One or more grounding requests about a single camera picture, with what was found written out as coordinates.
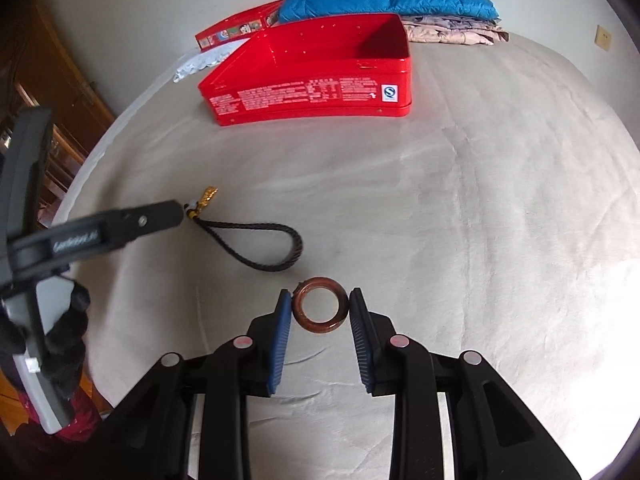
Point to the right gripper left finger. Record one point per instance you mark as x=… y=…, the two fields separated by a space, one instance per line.
x=148 y=435

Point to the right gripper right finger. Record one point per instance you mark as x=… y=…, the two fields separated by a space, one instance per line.
x=494 y=434

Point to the beige bed sheet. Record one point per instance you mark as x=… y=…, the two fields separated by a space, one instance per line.
x=500 y=215

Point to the wooden cabinet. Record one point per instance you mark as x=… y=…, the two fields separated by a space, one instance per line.
x=37 y=70

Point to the white lace cloth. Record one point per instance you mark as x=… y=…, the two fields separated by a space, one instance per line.
x=207 y=59

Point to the red tin box lid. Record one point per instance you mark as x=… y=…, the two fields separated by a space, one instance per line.
x=239 y=25

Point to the red open tin box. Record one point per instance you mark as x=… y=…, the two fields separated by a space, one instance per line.
x=341 y=65

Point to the floral folded cloth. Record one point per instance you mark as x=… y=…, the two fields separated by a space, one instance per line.
x=451 y=29

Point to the beige wall socket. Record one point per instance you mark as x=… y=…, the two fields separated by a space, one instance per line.
x=603 y=38

